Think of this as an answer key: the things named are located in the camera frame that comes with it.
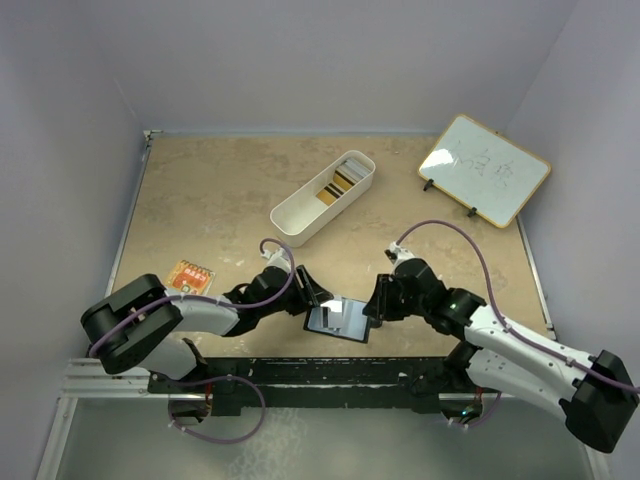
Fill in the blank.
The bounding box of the aluminium frame rail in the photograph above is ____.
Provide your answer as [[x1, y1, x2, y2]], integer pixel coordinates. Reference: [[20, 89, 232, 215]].
[[34, 357, 151, 480]]

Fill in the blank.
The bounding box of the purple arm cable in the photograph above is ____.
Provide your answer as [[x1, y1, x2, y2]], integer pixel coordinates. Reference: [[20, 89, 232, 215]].
[[392, 219, 640, 399], [87, 238, 295, 359]]

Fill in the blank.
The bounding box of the small whiteboard yellow frame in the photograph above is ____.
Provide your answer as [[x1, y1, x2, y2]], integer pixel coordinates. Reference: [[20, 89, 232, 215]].
[[417, 114, 551, 228]]

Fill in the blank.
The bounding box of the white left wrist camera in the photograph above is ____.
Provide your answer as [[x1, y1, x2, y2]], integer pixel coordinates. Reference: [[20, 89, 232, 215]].
[[261, 247, 292, 273]]

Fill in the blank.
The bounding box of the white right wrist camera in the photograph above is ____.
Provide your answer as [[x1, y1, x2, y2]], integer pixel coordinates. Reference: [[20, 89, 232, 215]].
[[384, 242, 415, 265]]

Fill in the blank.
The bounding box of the black leather card holder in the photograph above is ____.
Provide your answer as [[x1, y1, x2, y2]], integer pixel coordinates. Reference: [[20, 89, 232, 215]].
[[303, 297, 372, 344]]

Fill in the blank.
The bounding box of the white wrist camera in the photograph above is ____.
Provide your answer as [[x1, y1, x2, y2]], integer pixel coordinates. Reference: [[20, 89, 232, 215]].
[[261, 247, 292, 273], [384, 242, 415, 265]]

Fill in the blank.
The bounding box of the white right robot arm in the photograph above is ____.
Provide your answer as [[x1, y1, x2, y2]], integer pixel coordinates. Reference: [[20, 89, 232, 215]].
[[364, 252, 639, 454]]

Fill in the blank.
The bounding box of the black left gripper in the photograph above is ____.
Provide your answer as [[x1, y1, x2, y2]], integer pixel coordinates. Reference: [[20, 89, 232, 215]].
[[258, 265, 331, 318]]

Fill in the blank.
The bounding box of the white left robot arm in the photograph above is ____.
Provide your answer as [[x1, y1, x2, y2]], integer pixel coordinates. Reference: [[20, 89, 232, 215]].
[[80, 266, 334, 392]]

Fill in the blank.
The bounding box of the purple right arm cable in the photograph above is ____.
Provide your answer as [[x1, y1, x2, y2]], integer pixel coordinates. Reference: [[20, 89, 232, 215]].
[[392, 219, 640, 399]]

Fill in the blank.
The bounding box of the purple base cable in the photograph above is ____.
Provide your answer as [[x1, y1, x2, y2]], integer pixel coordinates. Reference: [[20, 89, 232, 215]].
[[167, 374, 268, 444], [447, 392, 503, 432]]

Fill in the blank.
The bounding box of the white plastic card tray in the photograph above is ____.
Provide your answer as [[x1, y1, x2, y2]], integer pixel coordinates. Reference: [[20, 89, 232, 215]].
[[270, 150, 376, 247]]

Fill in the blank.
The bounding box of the stack of cards in tray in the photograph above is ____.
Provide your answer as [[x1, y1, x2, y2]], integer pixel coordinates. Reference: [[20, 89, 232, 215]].
[[332, 157, 371, 192]]

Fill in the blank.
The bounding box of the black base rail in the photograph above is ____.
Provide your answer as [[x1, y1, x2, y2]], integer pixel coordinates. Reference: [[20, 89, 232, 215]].
[[149, 357, 495, 422]]

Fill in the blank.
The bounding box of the orange spiral notepad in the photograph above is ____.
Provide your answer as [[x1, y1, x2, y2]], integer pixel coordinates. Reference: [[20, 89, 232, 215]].
[[164, 260, 216, 295]]

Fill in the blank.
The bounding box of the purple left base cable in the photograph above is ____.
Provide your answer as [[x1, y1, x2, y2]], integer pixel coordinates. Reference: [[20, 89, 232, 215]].
[[167, 374, 268, 444]]

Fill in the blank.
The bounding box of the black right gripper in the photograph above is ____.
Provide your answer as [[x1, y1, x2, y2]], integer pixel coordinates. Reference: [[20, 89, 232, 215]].
[[363, 274, 428, 322]]

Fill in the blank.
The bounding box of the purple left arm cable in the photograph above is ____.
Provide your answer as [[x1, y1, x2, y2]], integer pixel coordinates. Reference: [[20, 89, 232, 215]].
[[87, 238, 295, 359]]

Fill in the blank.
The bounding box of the gold backed stripe card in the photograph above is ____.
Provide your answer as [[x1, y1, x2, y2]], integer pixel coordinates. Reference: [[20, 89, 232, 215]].
[[316, 183, 346, 206]]

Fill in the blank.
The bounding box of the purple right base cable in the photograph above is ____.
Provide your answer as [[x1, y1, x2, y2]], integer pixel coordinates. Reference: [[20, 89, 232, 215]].
[[447, 392, 503, 432]]

